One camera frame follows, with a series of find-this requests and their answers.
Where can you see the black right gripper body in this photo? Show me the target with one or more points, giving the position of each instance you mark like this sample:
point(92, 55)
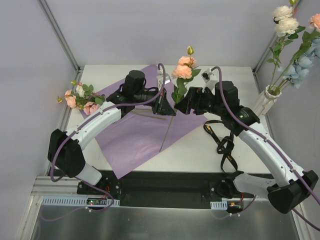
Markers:
point(193, 99)

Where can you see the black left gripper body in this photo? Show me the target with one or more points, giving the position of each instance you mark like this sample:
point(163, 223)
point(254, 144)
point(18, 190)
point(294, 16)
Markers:
point(157, 102)

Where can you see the purple tissue paper sheet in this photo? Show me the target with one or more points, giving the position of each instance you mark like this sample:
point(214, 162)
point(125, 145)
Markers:
point(135, 139)

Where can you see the black printed ribbon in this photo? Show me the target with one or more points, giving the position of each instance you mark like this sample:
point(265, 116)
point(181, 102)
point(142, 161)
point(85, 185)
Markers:
point(225, 145)

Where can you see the pink artificial flower bunch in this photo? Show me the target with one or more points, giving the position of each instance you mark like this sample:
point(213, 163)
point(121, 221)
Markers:
point(84, 98)

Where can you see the blue artificial flower stem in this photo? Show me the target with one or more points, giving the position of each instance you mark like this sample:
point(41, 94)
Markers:
point(299, 70)

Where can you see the white artificial rose stem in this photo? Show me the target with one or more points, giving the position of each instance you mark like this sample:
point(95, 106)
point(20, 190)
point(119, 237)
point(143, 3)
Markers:
point(286, 29)

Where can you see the peach artificial rose stem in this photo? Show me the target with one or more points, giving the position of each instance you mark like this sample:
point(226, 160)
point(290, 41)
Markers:
point(307, 39)

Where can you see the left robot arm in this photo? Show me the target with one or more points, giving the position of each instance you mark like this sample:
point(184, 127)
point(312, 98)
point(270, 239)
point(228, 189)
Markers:
point(65, 149)

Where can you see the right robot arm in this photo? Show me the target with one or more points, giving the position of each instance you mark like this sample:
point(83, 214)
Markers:
point(291, 184)

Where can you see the white ribbed ceramic vase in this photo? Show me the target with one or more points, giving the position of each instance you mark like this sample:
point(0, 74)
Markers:
point(266, 100)

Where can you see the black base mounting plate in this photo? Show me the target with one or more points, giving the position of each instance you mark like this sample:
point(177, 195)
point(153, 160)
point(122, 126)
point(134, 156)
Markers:
point(167, 200)

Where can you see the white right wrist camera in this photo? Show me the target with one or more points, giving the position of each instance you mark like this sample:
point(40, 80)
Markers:
point(209, 79)

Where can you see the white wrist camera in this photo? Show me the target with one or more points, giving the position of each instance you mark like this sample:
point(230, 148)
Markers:
point(209, 79)
point(162, 78)

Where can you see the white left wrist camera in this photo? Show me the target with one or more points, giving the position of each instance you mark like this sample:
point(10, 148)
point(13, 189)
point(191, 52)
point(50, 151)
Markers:
point(162, 78)

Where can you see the left aluminium corner post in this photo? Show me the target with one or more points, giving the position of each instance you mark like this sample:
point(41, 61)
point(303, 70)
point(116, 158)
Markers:
point(59, 34)

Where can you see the aluminium front frame rail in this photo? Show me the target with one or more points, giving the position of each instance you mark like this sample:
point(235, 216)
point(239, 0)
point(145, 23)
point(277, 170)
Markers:
point(50, 185)

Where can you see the white slotted cable duct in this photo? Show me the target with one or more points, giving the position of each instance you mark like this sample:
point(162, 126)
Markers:
point(68, 201)

